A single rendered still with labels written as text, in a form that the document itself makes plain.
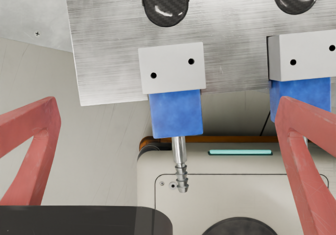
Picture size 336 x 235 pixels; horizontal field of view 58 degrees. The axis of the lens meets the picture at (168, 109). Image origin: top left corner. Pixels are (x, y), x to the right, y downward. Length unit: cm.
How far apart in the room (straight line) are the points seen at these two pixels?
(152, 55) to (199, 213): 76
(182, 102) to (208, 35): 6
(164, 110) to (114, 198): 102
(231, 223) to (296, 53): 79
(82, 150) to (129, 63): 96
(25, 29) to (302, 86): 27
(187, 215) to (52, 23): 74
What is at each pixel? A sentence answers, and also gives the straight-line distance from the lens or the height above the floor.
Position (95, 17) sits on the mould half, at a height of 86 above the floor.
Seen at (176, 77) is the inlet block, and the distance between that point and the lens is 24.
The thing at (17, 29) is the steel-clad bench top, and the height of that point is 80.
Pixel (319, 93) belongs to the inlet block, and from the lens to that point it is 28.
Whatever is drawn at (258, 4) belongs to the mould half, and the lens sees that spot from 28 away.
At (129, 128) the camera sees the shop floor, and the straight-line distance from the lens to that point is 115.
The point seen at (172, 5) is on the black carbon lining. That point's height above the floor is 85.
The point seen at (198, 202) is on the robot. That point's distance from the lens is 94.
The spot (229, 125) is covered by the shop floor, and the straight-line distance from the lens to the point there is 117.
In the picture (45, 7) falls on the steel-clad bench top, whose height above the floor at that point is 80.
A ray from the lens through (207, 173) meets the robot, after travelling 90.
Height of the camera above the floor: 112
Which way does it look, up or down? 81 degrees down
